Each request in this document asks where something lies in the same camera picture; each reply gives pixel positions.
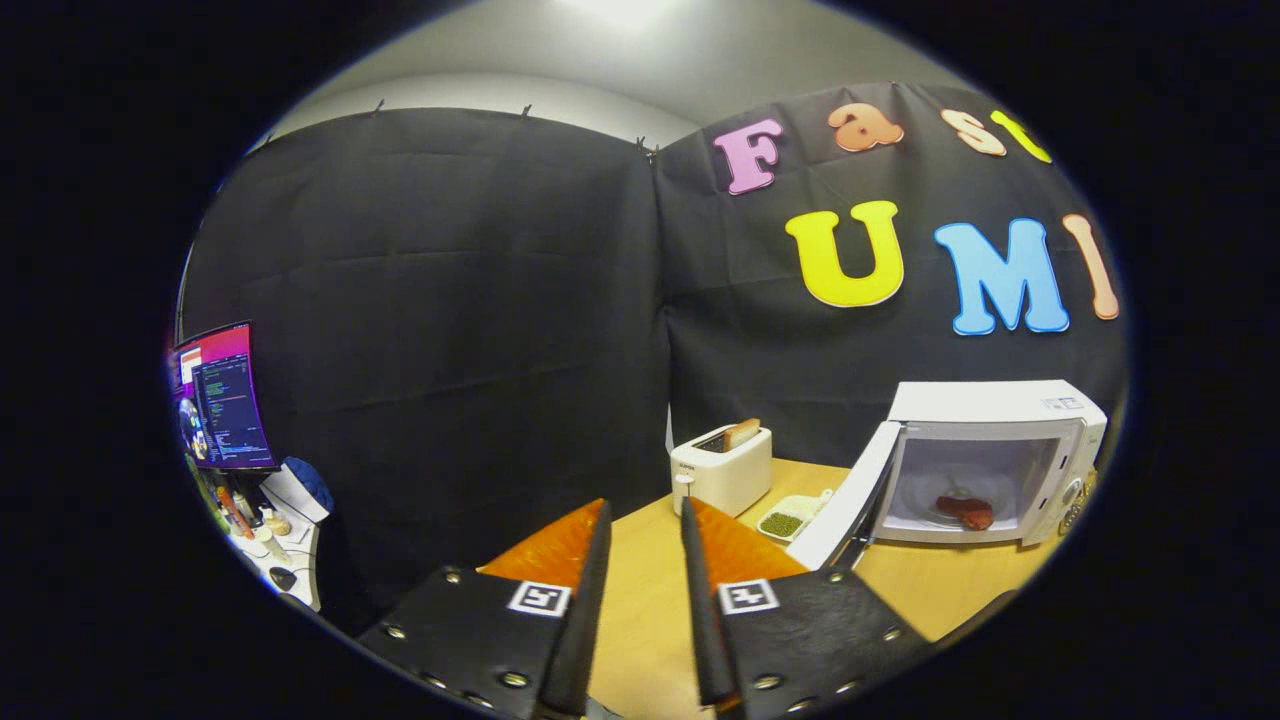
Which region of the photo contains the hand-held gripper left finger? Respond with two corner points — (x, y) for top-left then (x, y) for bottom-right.
(355, 498), (614, 720)

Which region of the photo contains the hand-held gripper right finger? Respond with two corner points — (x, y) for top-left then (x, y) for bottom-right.
(680, 497), (931, 716)

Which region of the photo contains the blue and white object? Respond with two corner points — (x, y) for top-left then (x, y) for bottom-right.
(262, 457), (335, 525)

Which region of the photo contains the white toaster oven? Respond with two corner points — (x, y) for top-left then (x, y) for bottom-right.
(787, 379), (1109, 571)

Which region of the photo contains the white divided bean tray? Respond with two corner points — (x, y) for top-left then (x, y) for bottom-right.
(757, 489), (834, 543)

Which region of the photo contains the reddish brown meat piece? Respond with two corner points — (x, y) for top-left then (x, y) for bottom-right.
(935, 495), (996, 532)

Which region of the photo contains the cluttered white side desk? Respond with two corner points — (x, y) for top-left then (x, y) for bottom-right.
(215, 470), (326, 613)

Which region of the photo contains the white bread toaster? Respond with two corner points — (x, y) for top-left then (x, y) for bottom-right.
(670, 424), (773, 518)

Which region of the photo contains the computer monitor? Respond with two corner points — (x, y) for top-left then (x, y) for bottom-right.
(170, 320), (281, 473)

